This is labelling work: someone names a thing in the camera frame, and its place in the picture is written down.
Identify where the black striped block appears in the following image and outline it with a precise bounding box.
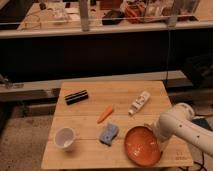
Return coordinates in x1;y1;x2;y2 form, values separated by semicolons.
64;90;89;105

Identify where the orange tool on shelf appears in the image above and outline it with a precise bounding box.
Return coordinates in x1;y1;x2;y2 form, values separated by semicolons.
125;4;145;24

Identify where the blue sponge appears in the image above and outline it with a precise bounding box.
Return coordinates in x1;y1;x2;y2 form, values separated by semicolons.
99;123;119;146

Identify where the white tube bottle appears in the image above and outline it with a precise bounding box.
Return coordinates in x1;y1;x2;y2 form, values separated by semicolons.
128;91;150;116

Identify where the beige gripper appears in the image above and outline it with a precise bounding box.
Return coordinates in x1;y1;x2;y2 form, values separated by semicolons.
146;122;160;140

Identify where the grey metal post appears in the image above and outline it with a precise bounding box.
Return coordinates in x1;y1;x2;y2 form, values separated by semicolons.
79;0;89;31

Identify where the white plastic cup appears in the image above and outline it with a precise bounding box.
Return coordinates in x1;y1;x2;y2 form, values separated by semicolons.
54;127;76;151

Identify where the black bag on shelf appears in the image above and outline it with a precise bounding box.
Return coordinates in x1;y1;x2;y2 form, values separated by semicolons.
102;10;124;25

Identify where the orange ceramic bowl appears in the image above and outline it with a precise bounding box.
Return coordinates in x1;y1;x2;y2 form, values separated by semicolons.
124;126;162;166

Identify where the wooden table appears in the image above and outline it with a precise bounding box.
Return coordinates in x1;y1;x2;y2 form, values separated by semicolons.
40;80;195;171

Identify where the orange toy carrot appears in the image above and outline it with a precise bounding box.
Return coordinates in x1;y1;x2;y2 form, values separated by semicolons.
97;106;114;124

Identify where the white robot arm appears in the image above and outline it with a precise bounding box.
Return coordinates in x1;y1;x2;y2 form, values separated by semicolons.
146;103;213;157

